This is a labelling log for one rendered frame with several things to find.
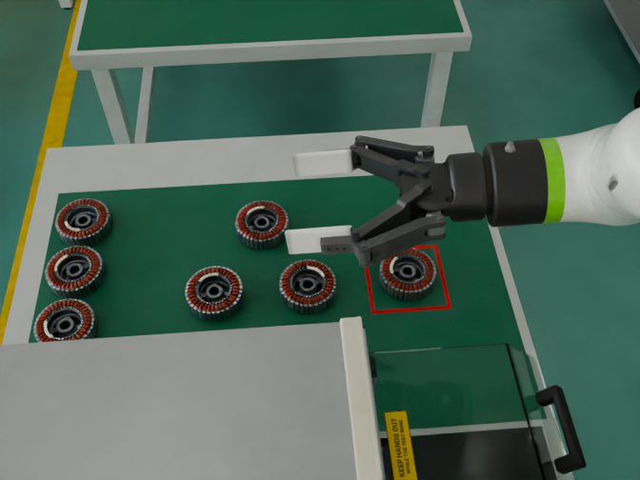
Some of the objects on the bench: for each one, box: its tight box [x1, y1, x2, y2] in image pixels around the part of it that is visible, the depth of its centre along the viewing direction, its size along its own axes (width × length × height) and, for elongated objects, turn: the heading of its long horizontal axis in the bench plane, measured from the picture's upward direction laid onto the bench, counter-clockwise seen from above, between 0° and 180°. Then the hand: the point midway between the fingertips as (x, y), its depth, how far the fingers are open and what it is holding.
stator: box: [279, 259, 336, 314], centre depth 138 cm, size 11×11×4 cm
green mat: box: [29, 175, 526, 353], centre depth 139 cm, size 94×61×1 cm, turn 94°
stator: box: [379, 248, 436, 300], centre depth 140 cm, size 11×11×4 cm
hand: (300, 200), depth 78 cm, fingers open, 13 cm apart
